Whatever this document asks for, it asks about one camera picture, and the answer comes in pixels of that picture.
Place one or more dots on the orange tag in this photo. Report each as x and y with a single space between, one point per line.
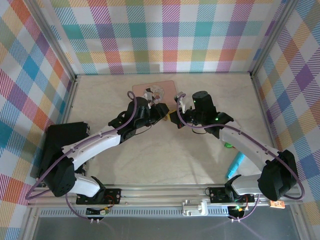
277 204

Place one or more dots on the light blue marker pen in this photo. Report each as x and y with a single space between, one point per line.
235 166

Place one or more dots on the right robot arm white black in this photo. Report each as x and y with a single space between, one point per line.
246 146

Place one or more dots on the small green object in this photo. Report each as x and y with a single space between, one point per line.
228 145

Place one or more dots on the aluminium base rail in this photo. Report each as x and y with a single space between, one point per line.
160 195

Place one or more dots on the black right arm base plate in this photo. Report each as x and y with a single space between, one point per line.
217 195

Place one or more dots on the black hard case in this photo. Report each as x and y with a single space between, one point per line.
58 140

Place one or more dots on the aluminium frame post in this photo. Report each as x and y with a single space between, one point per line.
52 40
272 37

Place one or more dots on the silver metal clamp bracket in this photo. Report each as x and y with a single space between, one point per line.
193 207

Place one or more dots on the pink tin box cartoon couple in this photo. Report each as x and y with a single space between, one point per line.
168 88

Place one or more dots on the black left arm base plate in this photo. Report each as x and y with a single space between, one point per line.
113 196

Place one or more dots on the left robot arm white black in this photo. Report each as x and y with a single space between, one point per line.
95 142

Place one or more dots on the perforated metal strip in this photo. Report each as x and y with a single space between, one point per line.
150 213

